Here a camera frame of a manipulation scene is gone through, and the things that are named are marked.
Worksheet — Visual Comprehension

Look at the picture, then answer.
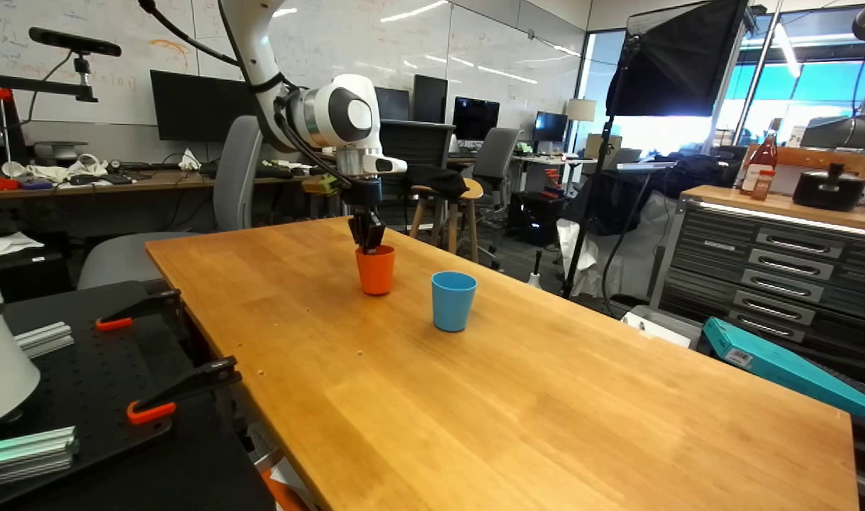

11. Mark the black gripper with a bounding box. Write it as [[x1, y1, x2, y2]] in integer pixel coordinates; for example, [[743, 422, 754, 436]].
[[337, 172, 390, 256]]

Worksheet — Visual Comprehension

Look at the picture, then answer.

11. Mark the monitor with blue screen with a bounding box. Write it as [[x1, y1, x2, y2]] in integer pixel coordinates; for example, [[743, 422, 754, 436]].
[[532, 109, 574, 146]]

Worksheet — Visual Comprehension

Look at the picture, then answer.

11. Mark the grey mesh office chair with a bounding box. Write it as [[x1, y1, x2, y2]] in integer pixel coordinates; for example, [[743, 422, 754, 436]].
[[469, 124, 522, 220]]

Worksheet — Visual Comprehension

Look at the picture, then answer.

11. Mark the black stereo camera bar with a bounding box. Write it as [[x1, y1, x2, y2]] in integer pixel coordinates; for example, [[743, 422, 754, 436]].
[[25, 24, 125, 58]]

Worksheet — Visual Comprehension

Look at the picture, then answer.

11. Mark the orange plastic cup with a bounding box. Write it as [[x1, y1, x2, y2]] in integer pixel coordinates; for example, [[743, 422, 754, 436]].
[[354, 243, 397, 298]]

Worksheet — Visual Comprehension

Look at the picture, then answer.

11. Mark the wooden stool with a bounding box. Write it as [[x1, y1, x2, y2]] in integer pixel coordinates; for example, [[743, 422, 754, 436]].
[[405, 172, 489, 263]]

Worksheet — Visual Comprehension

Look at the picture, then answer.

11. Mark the dark high-back chair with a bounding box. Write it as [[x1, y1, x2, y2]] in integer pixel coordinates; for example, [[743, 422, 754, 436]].
[[378, 115, 458, 230]]

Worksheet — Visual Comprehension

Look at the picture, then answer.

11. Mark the red bottle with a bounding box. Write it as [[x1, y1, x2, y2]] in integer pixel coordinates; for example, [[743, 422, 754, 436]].
[[737, 131, 781, 202]]

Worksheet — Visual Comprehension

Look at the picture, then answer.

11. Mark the wooden office desk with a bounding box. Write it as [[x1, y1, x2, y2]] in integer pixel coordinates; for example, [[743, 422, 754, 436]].
[[0, 168, 318, 237]]

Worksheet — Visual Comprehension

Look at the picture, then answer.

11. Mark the white storage box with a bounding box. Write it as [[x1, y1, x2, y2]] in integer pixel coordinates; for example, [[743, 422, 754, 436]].
[[622, 304, 705, 352]]

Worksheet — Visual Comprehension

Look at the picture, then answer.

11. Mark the black softbox light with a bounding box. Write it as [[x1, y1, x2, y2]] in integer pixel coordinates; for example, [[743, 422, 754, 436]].
[[604, 0, 753, 118]]

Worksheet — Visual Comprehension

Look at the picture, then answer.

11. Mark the small black monitor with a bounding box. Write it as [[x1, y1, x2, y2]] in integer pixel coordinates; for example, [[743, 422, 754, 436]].
[[451, 94, 502, 143]]

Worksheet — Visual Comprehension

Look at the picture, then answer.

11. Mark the black computer monitor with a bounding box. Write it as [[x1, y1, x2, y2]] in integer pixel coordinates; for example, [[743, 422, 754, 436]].
[[371, 84, 415, 124]]

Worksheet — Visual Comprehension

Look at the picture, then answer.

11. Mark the teal case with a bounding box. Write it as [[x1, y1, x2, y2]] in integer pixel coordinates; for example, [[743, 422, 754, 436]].
[[702, 314, 865, 427]]

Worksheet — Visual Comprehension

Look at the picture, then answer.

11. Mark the black bag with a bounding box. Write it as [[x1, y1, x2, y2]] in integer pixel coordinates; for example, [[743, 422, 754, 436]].
[[430, 168, 471, 203]]

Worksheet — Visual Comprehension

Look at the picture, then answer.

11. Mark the black pot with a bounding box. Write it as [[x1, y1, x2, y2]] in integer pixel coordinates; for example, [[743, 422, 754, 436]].
[[793, 162, 865, 213]]

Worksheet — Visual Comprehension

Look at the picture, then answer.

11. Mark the blue plastic cup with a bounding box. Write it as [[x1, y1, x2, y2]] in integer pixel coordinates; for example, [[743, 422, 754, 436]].
[[430, 268, 481, 334]]

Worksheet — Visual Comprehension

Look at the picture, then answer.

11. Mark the narrow black monitor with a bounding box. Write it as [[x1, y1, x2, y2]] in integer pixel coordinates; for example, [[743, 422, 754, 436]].
[[411, 72, 451, 124]]

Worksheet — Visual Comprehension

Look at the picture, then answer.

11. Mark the grey drawer cabinet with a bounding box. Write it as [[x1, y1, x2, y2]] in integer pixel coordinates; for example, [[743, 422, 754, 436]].
[[649, 185, 865, 381]]

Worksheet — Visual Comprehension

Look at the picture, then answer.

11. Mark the black light stand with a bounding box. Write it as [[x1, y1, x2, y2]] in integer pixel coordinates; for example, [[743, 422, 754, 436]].
[[560, 114, 617, 300]]

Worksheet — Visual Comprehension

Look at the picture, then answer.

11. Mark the aluminium extrusion bar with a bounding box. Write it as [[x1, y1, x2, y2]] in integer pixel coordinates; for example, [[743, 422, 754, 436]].
[[13, 318, 76, 359], [0, 422, 79, 488]]

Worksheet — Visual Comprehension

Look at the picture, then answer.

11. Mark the black clamp orange handle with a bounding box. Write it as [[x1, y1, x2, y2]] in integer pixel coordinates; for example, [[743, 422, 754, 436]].
[[93, 285, 186, 334], [125, 355, 242, 427]]

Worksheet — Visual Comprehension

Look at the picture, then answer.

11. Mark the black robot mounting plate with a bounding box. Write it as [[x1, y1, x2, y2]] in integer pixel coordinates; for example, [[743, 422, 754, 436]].
[[0, 278, 278, 511]]

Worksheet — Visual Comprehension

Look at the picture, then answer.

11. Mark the red-topped black stand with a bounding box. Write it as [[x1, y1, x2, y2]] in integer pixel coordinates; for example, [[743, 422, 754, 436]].
[[0, 84, 35, 163]]

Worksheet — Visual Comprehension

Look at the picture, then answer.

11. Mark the wide black monitor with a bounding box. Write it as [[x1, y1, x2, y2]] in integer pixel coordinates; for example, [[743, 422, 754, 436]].
[[147, 67, 264, 146]]

